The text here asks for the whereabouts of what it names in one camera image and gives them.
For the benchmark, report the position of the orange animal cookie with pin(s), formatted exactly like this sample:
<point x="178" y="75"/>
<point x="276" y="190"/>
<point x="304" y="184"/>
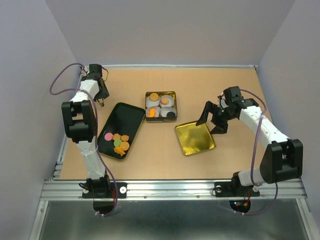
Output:
<point x="116" y="136"/>

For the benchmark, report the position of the white paper cup back right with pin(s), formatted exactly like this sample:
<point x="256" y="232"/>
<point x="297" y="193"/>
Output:
<point x="170" y="101"/>

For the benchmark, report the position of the white paper cup front right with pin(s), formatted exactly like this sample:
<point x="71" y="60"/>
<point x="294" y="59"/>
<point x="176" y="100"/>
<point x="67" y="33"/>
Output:
<point x="165" y="110"/>

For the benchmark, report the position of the white paper cup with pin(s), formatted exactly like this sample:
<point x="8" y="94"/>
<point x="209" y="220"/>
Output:
<point x="158" y="109"/>
<point x="170" y="101"/>
<point x="165" y="110"/>
<point x="150" y="103"/>

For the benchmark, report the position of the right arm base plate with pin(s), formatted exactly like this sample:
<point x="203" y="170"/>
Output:
<point x="226" y="189"/>

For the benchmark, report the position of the black cookie tray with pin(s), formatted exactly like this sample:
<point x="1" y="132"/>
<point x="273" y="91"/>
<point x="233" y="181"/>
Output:
<point x="124" y="119"/>

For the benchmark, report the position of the green round cookie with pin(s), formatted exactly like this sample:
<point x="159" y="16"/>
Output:
<point x="117" y="142"/>

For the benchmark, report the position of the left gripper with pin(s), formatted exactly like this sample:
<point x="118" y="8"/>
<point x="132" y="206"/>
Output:
<point x="104" y="94"/>

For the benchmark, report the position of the black sandwich cookie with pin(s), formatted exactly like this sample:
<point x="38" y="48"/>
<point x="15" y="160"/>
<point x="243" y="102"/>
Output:
<point x="171" y="115"/>

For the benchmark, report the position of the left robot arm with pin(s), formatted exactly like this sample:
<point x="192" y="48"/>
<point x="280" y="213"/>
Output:
<point x="81" y="126"/>

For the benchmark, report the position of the gold tin lid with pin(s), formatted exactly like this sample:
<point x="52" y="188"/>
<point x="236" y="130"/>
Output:
<point x="193" y="138"/>

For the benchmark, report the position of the gold square tin box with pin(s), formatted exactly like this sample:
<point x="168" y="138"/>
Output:
<point x="162" y="119"/>

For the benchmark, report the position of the orange blob cookie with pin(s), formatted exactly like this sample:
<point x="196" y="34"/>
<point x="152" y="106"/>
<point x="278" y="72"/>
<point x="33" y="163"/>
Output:
<point x="125" y="138"/>

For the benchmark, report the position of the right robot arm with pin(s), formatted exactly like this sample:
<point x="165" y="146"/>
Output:
<point x="275" y="156"/>

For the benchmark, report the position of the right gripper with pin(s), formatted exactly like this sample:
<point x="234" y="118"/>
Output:
<point x="220" y="127"/>

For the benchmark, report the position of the white paper cup back left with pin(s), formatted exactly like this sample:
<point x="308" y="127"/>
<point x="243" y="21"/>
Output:
<point x="150" y="103"/>

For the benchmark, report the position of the white paper cup front left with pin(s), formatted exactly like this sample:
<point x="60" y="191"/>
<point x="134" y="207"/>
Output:
<point x="158" y="109"/>

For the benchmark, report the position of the round tan biscuit cookie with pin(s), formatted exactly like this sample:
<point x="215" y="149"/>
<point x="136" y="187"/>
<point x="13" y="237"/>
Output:
<point x="154" y="96"/>

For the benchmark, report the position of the aluminium front rail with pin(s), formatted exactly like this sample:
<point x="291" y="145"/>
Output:
<point x="161" y="190"/>

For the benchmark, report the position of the orange round cookie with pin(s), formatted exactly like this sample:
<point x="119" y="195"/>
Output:
<point x="164" y="100"/>

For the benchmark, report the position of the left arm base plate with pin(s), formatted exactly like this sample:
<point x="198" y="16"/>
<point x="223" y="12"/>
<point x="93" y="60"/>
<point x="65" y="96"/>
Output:
<point x="104" y="193"/>

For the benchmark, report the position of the orange fish cookie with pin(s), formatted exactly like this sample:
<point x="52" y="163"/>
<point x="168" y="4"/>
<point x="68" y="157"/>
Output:
<point x="152" y="112"/>

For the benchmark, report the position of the pink round cookie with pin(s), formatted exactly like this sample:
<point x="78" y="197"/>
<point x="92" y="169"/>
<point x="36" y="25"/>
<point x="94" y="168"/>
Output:
<point x="108" y="136"/>

